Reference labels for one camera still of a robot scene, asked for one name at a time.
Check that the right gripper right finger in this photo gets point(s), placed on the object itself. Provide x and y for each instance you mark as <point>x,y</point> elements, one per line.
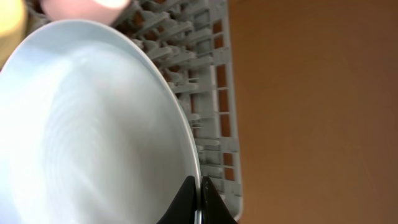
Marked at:
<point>213,208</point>

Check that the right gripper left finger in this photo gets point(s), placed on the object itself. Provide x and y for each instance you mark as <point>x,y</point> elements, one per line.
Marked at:
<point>182,205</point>

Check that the light blue plate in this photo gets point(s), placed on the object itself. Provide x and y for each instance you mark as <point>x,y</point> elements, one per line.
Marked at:
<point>91,132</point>

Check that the gray dishwasher rack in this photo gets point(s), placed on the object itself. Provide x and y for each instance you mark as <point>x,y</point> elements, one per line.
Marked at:
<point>189,41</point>

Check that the pink white cup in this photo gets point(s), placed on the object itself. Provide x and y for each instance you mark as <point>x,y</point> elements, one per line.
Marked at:
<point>103,11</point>

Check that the yellow plastic cup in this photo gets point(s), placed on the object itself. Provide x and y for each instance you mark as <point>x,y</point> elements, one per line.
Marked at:
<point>13,25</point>

